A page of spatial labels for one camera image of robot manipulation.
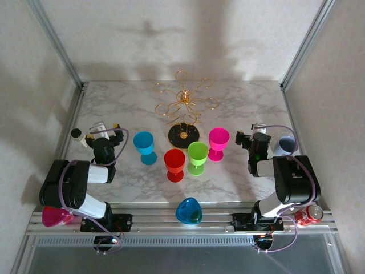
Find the pink plastic wine glass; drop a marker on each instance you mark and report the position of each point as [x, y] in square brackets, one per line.
[219, 140]

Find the blue plastic wine glass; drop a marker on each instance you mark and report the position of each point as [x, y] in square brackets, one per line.
[144, 144]

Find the green plastic wine glass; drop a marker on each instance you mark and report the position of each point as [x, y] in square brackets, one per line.
[197, 154]

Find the red plastic wine glass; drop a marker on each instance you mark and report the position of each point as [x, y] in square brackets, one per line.
[174, 161]

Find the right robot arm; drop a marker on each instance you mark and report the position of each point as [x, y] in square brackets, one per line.
[293, 179]

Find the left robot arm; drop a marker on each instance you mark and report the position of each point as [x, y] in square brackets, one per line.
[71, 182]

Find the small bottle with black cap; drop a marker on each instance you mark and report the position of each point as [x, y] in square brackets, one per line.
[76, 133]

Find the grey blue mug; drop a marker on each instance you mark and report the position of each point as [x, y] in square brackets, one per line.
[283, 144]

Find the pink plastic cup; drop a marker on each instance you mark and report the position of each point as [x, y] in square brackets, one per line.
[55, 216]

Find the red soda can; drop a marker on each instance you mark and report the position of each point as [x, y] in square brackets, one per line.
[308, 217]

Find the blue translucent plastic bowl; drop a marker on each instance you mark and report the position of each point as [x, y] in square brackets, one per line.
[188, 212]

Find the black controller board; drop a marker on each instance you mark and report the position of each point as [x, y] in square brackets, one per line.
[107, 242]
[263, 241]

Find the vented metal panel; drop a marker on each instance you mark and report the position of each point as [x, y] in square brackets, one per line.
[185, 242]

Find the grey metal sheet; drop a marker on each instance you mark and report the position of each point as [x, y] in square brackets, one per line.
[182, 261]

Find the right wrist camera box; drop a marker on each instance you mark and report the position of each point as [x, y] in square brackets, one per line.
[259, 128]

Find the aluminium table side rail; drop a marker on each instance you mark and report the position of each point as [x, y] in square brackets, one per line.
[74, 114]
[292, 114]

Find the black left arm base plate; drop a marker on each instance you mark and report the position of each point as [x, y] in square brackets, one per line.
[125, 222]

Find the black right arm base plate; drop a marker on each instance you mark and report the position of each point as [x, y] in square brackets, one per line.
[239, 222]

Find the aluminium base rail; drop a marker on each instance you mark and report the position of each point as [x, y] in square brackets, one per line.
[159, 222]

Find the aluminium frame post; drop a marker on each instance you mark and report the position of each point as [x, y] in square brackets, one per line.
[308, 42]
[56, 42]

